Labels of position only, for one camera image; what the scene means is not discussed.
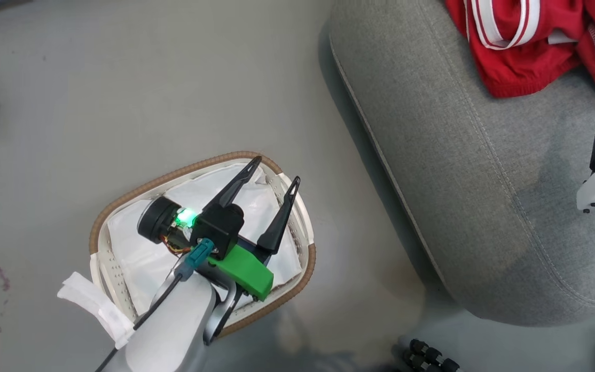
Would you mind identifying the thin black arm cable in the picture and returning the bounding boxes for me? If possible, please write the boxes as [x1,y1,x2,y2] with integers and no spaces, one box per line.
[95,273,184,372]

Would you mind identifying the teal cable connector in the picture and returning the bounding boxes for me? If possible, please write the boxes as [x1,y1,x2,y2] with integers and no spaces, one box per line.
[183,238,215,283]

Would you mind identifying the white laundry basket brown rim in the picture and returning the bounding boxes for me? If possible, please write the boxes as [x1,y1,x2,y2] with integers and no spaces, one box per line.
[89,150,317,339]

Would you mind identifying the white cloth strip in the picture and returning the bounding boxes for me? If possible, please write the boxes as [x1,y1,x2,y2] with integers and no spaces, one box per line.
[56,271,136,350]

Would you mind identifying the red and white jersey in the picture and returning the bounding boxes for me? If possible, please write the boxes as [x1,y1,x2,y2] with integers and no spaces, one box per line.
[443,0,595,105]

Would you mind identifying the white cloth basket liner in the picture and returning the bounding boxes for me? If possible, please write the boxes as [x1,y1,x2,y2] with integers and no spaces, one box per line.
[106,163,304,317]

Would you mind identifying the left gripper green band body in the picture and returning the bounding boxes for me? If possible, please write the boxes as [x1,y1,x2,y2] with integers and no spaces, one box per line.
[207,237,274,302]

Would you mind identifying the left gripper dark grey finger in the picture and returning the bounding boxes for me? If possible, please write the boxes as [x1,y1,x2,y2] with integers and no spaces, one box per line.
[257,176,302,255]
[203,156,263,212]

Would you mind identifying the grey fabric sofa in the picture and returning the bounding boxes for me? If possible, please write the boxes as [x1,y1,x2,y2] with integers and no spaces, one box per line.
[327,0,595,328]

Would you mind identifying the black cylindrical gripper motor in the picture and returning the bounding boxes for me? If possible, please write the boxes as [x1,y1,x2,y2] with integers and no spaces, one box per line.
[137,196,197,254]

